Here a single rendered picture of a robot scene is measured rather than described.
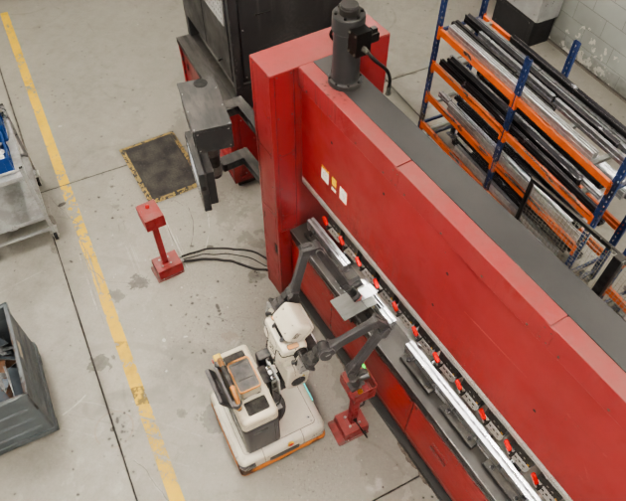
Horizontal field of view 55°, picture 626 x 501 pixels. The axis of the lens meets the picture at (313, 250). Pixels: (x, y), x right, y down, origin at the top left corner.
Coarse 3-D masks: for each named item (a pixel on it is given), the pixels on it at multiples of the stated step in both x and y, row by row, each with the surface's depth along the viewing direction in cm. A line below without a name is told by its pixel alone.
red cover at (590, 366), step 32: (320, 96) 342; (352, 128) 325; (384, 160) 309; (416, 192) 294; (448, 224) 281; (480, 256) 270; (512, 288) 259; (544, 320) 249; (576, 352) 239; (608, 384) 231
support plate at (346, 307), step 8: (360, 288) 413; (344, 296) 409; (336, 304) 405; (344, 304) 405; (352, 304) 405; (360, 304) 405; (368, 304) 405; (344, 312) 401; (352, 312) 401; (360, 312) 402; (344, 320) 398
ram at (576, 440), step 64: (320, 128) 363; (320, 192) 405; (384, 192) 327; (384, 256) 361; (448, 256) 297; (448, 320) 324; (512, 320) 272; (512, 384) 295; (576, 384) 251; (576, 448) 270
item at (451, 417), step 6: (438, 408) 374; (444, 408) 372; (444, 414) 370; (450, 414) 369; (450, 420) 367; (456, 420) 367; (456, 426) 364; (462, 426) 364; (462, 432) 362; (468, 432) 362; (462, 438) 362; (468, 444) 358; (474, 444) 358
